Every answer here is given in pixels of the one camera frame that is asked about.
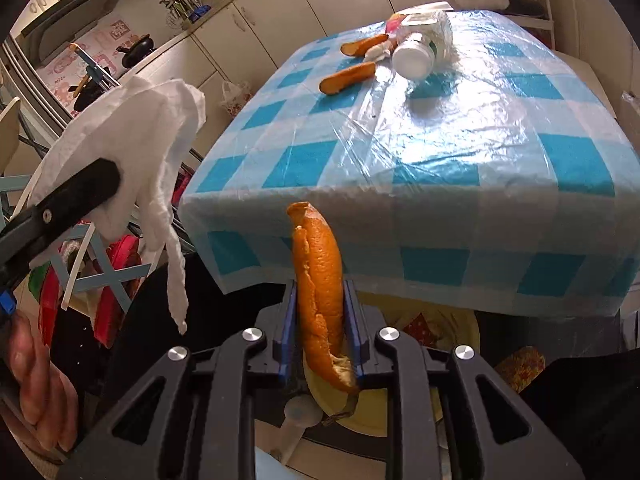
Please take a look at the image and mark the person's black pants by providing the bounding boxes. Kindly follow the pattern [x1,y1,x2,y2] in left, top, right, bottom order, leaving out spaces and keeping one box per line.
[100,257,640,480]

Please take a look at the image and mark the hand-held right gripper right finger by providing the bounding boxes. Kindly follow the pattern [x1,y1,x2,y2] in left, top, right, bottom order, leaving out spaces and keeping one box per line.
[344,281,586,480]

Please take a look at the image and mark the pile of red green slippers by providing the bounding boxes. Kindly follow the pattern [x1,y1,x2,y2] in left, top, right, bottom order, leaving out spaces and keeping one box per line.
[27,237,146,348]

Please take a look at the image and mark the clear plastic bottle white cap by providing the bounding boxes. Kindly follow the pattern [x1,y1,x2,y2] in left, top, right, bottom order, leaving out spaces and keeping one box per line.
[391,9,455,81]

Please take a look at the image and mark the white kitchen cabinets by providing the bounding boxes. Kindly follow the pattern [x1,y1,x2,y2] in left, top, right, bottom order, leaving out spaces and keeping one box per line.
[15,0,501,126]

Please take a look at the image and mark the white flat board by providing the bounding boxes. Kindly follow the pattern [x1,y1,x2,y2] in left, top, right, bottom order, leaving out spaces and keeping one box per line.
[565,50,616,111]

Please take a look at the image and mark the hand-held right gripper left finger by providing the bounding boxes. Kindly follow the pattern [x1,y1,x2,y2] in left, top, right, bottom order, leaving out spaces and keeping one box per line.
[57,280,302,480]

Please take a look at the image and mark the yellow plastic basin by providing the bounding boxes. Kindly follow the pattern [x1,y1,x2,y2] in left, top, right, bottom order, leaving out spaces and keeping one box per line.
[304,292,482,437]

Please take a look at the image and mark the orange floral cushion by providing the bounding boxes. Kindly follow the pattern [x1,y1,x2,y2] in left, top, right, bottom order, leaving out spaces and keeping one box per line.
[495,345,546,393]

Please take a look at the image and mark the long orange peel strip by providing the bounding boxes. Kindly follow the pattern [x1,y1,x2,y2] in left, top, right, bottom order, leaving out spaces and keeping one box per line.
[286,201,362,396]

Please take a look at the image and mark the grey door frame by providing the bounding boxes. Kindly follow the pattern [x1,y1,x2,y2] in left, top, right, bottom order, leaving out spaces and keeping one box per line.
[0,35,66,126]

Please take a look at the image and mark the white and blue rack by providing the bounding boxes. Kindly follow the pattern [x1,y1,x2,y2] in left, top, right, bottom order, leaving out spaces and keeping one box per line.
[0,97,151,341]

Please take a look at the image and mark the small white tissue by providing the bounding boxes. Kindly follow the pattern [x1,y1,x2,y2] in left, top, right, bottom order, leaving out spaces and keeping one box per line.
[364,42,398,61]

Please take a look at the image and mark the black wok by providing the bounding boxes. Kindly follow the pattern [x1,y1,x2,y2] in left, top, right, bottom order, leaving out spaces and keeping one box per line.
[116,34,157,68]

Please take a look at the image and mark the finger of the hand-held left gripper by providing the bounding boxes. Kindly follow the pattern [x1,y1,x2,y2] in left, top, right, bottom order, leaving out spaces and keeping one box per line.
[0,159,122,286]

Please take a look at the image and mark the white drawer unit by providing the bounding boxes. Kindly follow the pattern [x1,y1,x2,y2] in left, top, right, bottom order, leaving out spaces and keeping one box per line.
[545,0,640,126]

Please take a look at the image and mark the person's left hand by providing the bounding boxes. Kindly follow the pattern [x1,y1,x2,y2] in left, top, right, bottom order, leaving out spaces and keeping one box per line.
[7,310,80,453]

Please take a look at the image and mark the blue checked tablecloth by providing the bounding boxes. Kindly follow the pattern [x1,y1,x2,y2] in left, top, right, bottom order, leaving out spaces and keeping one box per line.
[177,9,640,318]

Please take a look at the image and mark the range hood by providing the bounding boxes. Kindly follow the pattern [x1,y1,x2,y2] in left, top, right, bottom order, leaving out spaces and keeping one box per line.
[15,0,126,41]

